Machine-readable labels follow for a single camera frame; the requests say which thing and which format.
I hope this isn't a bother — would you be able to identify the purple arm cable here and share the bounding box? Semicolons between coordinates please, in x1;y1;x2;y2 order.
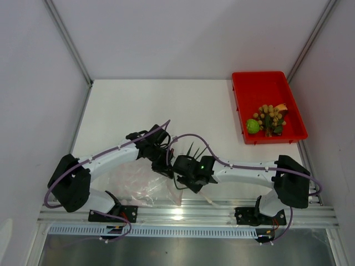
166;134;324;246
43;119;171;246

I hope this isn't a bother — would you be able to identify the aluminium front rail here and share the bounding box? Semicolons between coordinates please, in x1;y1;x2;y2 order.
37;199;339;229

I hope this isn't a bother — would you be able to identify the green custard apple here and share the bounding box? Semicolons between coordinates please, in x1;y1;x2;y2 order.
246;119;260;135

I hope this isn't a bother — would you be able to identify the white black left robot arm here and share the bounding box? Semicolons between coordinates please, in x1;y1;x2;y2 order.
44;124;174;223

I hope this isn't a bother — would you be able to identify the aluminium corner post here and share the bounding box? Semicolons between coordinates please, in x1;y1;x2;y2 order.
42;0;93;87
286;0;341;84

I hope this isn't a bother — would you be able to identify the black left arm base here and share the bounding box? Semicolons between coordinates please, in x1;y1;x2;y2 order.
88;205;138;223

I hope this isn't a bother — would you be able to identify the clear pink-dotted zip bag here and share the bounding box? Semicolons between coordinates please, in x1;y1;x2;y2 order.
108;162;182;207

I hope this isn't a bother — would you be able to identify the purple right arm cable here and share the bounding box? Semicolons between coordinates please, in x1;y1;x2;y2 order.
166;134;324;246

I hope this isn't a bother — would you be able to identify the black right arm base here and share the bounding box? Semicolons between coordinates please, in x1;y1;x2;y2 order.
234;207;287;227

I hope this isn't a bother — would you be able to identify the brown longan fruit bunch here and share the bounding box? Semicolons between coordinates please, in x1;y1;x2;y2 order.
252;105;286;137

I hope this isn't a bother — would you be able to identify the aluminium corner post left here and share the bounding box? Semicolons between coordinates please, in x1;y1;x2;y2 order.
42;0;93;87

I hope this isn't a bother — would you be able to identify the white slotted cable duct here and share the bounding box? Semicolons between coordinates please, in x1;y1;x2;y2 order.
48;224;258;239

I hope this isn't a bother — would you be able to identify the green spring onion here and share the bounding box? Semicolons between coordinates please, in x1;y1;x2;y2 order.
171;143;219;207

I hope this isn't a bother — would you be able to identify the red plastic bin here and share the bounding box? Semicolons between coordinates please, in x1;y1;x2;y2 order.
231;71;308;145

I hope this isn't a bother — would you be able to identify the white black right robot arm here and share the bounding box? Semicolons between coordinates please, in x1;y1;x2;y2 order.
172;155;310;224

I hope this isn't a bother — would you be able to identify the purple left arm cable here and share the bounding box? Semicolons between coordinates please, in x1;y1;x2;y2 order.
43;119;171;246

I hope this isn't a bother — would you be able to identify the aluminium corner post right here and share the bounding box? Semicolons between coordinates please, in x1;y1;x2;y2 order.
286;0;341;84

